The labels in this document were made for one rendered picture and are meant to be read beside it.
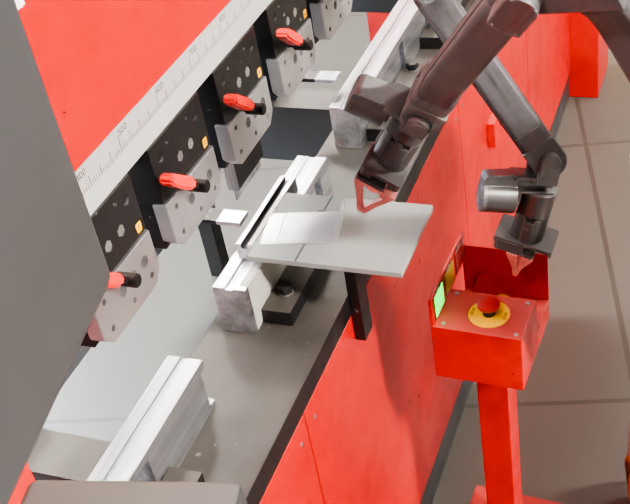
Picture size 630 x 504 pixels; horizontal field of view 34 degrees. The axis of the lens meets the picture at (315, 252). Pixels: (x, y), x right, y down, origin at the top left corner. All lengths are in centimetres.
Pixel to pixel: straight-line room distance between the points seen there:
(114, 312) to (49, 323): 93
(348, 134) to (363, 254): 53
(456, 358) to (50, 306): 152
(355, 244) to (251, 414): 32
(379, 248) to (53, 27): 69
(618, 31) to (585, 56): 275
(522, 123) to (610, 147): 200
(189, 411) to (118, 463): 15
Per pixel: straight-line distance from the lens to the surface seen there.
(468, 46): 126
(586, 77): 394
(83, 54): 123
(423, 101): 140
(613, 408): 276
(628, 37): 116
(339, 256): 165
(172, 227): 142
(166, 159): 139
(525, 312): 185
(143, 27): 134
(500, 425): 207
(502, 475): 218
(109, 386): 307
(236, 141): 157
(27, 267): 37
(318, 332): 171
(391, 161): 155
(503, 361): 184
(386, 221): 171
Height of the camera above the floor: 201
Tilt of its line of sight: 37 degrees down
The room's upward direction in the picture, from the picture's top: 11 degrees counter-clockwise
